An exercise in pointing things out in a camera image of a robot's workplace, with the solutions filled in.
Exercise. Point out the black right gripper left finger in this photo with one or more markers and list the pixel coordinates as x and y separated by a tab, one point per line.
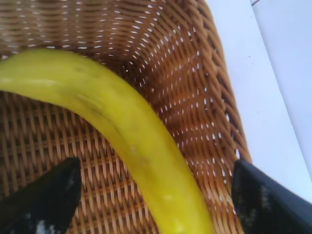
44	200

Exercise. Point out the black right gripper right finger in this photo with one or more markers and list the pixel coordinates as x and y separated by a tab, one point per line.
263	204

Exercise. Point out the yellow banana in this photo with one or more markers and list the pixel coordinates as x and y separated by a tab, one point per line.
122	117

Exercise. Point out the brown woven wicker basket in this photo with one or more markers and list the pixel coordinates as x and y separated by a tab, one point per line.
170	73

